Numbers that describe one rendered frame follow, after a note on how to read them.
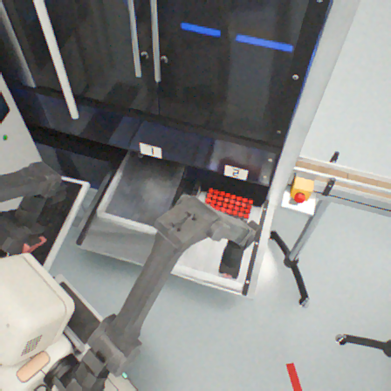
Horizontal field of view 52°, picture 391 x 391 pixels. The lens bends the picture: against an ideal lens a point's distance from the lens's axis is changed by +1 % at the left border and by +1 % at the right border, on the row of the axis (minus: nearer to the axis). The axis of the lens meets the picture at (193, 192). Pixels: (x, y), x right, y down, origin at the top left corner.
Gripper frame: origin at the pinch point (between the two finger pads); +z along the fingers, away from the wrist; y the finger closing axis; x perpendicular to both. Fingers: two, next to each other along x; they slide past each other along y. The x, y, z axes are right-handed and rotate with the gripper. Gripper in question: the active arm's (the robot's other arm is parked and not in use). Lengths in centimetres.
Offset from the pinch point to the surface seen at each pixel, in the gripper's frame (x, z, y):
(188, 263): 14.3, 4.3, 3.1
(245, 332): -18, 89, 27
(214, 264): 5.4, 3.8, 5.2
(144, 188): 41, 0, 29
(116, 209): 48, 2, 16
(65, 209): 69, 8, 14
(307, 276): -46, 81, 69
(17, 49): 86, -49, 29
